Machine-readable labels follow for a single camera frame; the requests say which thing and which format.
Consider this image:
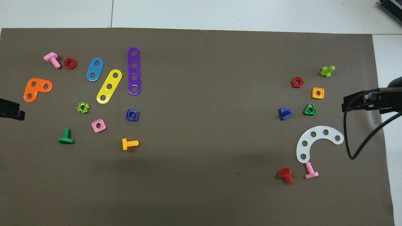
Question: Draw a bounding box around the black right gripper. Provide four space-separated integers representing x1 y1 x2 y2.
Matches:
342 87 402 115

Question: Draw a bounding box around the blue triangle-head plastic screw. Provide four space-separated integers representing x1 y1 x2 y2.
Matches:
278 108 293 121

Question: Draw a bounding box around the light green cross-head screw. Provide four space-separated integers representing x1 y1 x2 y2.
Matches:
320 65 335 78

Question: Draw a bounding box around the green triangular plastic nut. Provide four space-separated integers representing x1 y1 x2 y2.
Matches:
303 103 318 116

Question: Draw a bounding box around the dark green plastic screw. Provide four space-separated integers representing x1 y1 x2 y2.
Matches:
59 128 74 145

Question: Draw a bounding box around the pink plastic screw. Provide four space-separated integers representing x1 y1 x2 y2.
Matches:
304 162 319 180
43 52 61 69

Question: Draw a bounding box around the pink square plastic nut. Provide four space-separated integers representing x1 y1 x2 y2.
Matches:
91 119 106 133

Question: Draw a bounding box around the red hex-head plastic screw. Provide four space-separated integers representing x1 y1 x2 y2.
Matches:
278 167 294 185

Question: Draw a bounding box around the orange-yellow plastic screw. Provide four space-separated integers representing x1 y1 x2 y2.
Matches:
122 138 139 151

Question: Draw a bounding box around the orange three-hole angled plate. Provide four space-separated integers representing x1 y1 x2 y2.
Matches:
23 78 53 103

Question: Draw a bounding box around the white curved five-hole plate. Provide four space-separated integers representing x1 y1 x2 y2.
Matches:
296 126 345 164

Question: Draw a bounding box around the blue two-hole plastic strip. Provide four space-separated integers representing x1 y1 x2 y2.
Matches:
86 57 104 82

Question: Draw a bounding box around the black finned metal device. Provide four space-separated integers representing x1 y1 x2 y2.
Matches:
378 0 402 17

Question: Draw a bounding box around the yellow three-hole plastic strip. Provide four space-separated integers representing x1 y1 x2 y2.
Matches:
96 69 122 105

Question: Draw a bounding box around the purple four-hole plastic strip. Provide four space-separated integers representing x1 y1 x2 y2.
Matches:
127 47 142 95

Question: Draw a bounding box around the brown paper table mat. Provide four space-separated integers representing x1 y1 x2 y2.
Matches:
0 28 395 226

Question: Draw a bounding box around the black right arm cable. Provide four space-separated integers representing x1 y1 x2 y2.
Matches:
343 88 402 160

